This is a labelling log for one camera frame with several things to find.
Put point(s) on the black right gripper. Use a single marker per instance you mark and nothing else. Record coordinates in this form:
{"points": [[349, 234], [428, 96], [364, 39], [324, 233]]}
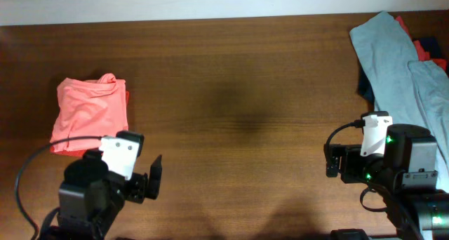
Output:
{"points": [[350, 154]]}

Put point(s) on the grey t-shirt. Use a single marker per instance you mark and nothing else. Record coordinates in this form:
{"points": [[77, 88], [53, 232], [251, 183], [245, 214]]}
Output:
{"points": [[411, 90]]}

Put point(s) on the red garment in pile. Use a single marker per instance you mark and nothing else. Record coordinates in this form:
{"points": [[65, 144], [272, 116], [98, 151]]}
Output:
{"points": [[427, 48]]}

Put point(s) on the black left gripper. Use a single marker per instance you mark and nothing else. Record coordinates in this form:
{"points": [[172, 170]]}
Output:
{"points": [[139, 182]]}

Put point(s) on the salmon pink printed t-shirt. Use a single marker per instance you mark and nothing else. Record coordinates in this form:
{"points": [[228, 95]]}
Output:
{"points": [[91, 108]]}

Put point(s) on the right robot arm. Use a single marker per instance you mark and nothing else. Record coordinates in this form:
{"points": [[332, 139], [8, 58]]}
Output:
{"points": [[404, 176]]}

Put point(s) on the folded red printed t-shirt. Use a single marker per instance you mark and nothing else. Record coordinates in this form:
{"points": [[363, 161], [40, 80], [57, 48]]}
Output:
{"points": [[80, 152]]}

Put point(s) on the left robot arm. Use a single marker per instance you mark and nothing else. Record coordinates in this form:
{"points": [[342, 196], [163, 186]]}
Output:
{"points": [[91, 196]]}

